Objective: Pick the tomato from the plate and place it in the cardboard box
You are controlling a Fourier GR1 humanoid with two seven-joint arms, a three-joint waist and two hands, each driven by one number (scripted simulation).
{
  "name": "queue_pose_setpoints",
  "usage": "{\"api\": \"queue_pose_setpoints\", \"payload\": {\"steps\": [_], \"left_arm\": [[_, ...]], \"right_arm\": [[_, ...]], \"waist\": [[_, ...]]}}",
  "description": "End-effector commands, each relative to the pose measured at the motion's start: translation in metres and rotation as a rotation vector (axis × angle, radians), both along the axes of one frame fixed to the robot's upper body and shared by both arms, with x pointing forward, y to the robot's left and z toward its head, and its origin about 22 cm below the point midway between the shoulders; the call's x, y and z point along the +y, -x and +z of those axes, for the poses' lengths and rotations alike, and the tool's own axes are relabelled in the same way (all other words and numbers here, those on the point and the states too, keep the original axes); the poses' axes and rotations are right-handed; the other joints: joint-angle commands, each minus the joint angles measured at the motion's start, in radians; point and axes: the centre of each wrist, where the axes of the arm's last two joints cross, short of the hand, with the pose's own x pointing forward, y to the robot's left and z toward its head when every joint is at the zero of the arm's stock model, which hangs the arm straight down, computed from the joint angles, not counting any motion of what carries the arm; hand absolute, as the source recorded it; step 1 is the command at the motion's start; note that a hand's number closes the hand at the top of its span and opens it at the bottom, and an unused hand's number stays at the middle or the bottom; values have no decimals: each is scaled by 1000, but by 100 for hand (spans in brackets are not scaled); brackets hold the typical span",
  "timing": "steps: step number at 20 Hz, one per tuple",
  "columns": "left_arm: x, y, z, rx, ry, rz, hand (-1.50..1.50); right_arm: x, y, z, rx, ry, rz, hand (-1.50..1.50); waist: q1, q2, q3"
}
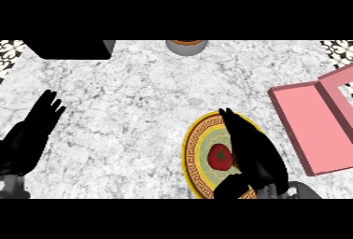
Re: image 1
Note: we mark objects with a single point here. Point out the grey round pot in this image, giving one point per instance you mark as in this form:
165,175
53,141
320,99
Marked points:
185,48

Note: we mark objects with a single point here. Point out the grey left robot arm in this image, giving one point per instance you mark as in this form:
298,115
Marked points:
12,187

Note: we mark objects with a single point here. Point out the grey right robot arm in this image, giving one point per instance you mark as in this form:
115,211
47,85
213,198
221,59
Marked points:
289,191

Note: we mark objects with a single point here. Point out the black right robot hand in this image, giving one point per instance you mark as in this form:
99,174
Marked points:
254,152

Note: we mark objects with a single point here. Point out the pink cardboard box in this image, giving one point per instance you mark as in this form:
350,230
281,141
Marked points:
316,124

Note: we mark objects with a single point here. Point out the black appliance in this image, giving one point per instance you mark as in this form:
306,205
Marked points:
68,49

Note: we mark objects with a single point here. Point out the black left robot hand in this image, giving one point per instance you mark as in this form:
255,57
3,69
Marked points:
27,137

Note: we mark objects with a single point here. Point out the red tomato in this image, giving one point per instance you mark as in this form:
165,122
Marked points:
219,157

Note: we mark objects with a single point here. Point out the gold patterned plate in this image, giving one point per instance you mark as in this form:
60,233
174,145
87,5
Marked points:
202,155

